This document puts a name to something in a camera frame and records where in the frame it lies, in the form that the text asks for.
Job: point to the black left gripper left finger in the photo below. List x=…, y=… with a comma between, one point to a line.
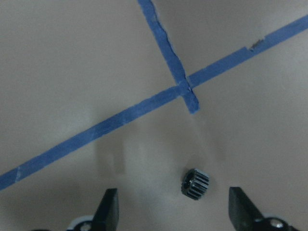
x=106, y=216

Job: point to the small black bearing gear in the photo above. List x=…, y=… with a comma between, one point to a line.
x=195, y=183

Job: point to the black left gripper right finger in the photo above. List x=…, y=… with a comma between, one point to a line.
x=243, y=213

